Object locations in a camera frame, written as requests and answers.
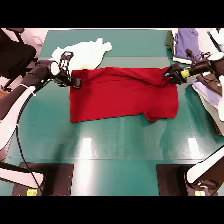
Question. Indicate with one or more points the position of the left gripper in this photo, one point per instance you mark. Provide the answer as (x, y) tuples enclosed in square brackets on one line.
[(64, 78)]

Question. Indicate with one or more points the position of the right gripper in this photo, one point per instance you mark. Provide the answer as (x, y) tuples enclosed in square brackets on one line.
[(176, 74)]

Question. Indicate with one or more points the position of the red T-shirt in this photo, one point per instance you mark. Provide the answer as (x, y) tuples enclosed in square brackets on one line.
[(123, 95)]

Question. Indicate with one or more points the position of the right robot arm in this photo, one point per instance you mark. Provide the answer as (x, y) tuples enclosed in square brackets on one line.
[(203, 168)]

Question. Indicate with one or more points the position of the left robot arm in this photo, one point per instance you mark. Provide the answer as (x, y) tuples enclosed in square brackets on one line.
[(20, 100)]

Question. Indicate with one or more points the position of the brown garment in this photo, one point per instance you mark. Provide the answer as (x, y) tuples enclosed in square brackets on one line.
[(208, 80)]

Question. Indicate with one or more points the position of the purple garment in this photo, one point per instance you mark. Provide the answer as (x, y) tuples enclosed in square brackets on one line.
[(186, 43)]

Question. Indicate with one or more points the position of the white garment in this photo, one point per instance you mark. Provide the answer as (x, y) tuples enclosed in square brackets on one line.
[(217, 36), (85, 53)]

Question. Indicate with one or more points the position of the lavender garment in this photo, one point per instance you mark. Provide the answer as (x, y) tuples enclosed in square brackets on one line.
[(208, 94)]

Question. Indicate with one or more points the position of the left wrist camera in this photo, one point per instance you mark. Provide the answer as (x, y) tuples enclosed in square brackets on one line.
[(66, 60)]

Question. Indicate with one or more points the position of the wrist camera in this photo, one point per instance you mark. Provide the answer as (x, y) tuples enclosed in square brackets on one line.
[(192, 55), (66, 60)]

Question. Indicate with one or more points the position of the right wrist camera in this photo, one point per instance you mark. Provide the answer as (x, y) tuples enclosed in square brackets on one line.
[(192, 55)]

